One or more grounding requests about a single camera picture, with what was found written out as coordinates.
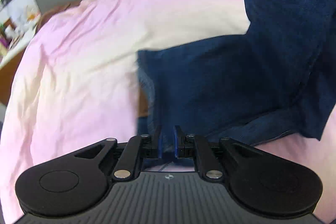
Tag blue denim jeans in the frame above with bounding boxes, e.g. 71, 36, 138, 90
138, 0, 335, 159

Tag wooden desk with clutter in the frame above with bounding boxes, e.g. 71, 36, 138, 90
1, 0, 41, 105

